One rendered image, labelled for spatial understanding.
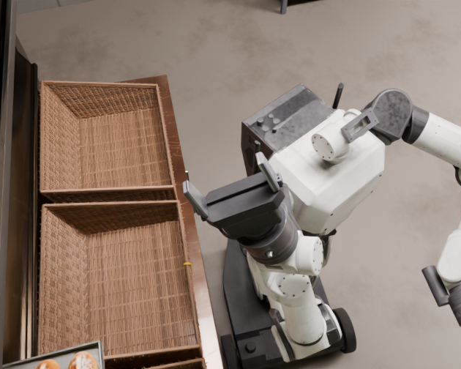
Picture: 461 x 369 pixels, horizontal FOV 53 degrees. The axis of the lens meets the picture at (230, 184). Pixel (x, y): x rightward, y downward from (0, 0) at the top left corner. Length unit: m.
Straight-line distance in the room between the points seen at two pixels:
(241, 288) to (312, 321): 1.32
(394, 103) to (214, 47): 2.31
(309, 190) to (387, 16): 2.87
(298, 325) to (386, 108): 0.56
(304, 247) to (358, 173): 0.36
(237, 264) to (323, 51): 1.75
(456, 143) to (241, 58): 2.25
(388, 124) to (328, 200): 0.26
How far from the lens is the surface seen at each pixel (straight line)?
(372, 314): 2.45
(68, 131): 2.14
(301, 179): 1.03
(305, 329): 0.92
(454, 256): 1.21
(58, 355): 1.17
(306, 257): 0.77
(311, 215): 1.06
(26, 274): 1.53
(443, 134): 1.23
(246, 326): 2.16
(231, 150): 2.78
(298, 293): 0.86
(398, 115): 1.18
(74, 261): 1.82
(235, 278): 2.23
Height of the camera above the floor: 2.26
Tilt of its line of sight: 59 degrees down
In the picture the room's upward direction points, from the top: straight up
